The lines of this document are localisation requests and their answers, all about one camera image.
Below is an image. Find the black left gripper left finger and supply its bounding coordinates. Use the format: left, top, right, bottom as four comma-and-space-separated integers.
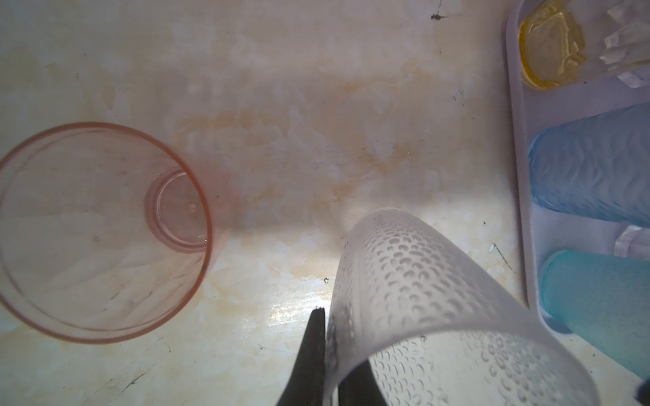
277, 308, 326, 406

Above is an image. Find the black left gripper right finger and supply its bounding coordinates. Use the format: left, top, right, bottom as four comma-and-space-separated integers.
338, 360, 388, 406

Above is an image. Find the clear cup back row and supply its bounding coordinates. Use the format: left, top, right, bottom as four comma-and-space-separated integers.
323, 208, 600, 405

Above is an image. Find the pink plastic cup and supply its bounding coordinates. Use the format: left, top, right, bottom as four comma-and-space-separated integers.
1, 122, 239, 344

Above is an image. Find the teal dimpled plastic cup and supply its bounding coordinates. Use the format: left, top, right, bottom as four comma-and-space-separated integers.
538, 250, 649, 380

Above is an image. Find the clear glass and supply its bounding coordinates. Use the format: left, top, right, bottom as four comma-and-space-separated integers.
614, 225, 650, 261
599, 1, 649, 89

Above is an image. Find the blue ribbed plastic cup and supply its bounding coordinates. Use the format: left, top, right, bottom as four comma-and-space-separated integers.
528, 103, 649, 228

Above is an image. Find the amber plastic cup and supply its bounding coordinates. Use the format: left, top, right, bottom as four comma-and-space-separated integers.
518, 0, 587, 91

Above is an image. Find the lilac plastic tray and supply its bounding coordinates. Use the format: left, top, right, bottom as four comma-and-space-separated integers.
504, 0, 650, 346

